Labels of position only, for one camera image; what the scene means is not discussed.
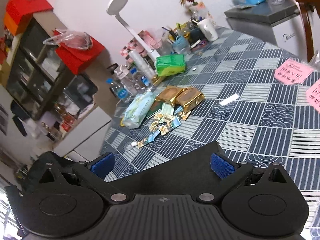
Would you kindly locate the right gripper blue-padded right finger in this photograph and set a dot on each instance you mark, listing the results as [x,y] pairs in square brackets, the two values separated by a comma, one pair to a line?
[225,168]

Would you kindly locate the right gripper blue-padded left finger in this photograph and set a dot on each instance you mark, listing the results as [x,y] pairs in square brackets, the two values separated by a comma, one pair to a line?
[99,168]

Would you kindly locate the colourful snack sachet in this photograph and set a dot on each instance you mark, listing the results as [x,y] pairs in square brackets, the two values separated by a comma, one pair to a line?
[150,138]

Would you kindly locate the gold mooncake packet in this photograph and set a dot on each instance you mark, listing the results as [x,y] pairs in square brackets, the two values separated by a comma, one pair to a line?
[190,98]
[169,94]

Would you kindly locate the small clear plastic bottle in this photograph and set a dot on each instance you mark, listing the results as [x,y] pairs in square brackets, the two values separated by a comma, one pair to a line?
[130,145]

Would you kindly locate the light blue tissue pack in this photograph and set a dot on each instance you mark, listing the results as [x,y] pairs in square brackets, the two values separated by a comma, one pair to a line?
[138,109]

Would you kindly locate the blue cap water bottle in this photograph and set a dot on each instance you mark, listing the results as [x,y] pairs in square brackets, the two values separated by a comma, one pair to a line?
[119,90]
[141,80]

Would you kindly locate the dark green booklet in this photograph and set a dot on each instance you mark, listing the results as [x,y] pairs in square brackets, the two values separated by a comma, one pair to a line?
[155,108]

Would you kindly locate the dark glass door cabinet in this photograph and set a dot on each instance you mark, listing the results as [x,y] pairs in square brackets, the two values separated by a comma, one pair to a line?
[38,77]

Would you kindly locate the pink paper note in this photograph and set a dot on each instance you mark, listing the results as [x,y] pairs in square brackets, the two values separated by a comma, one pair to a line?
[292,72]
[313,96]

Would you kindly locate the green tissue pack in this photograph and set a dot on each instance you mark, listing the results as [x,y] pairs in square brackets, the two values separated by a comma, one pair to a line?
[169,65]

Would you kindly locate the red gift bag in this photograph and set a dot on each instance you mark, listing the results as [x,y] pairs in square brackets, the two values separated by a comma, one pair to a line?
[77,60]

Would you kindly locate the pink checkered box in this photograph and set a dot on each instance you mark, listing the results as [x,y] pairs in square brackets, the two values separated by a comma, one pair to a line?
[133,44]

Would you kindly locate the light blue small basket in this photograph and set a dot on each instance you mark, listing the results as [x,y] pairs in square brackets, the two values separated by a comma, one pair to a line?
[181,46]

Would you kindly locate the white mug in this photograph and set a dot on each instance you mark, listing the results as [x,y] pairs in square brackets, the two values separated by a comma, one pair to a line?
[208,29]

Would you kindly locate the grey topped white mini fridge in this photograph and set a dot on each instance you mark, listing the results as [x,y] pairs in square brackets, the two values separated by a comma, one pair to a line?
[280,25]

